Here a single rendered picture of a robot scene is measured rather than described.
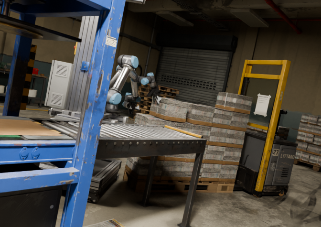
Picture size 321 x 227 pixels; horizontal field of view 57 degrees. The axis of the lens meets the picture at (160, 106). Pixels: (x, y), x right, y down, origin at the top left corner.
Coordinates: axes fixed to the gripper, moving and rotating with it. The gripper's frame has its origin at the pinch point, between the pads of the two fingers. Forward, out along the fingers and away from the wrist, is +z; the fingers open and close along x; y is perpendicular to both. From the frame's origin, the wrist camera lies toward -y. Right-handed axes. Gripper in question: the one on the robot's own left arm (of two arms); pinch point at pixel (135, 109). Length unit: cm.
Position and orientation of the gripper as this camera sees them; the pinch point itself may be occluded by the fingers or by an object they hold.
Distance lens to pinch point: 358.2
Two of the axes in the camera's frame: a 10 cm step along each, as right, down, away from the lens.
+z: 4.8, 1.4, -8.7
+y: 2.0, -9.8, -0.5
